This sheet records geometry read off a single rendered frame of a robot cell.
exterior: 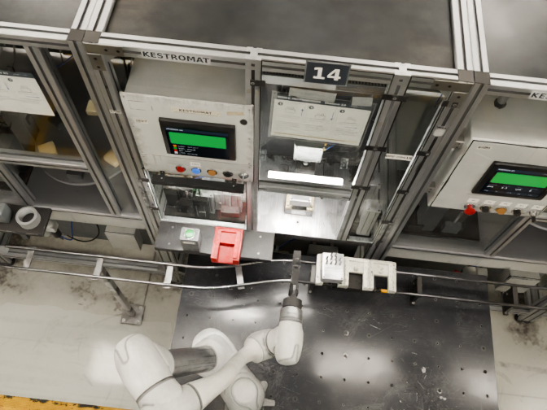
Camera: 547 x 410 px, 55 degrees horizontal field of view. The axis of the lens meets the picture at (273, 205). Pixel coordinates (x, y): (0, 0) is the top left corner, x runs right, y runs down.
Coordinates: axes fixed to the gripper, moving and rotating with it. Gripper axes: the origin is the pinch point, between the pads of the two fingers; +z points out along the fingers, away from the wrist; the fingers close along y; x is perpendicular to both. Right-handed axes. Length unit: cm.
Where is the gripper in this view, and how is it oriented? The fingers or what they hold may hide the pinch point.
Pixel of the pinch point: (295, 260)
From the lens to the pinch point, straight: 215.2
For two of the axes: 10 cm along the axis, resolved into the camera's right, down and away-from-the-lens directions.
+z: 1.0, -8.8, 4.7
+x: -9.9, -1.1, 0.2
